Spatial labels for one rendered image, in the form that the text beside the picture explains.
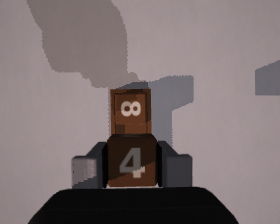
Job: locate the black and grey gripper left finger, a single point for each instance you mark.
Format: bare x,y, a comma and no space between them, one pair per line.
91,171

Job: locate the brown number cube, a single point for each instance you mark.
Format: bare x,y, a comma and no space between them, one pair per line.
130,108
132,160

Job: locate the brown wooden tray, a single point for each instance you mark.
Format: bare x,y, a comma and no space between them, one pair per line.
131,128

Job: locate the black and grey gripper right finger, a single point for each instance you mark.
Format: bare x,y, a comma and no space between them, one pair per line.
172,169

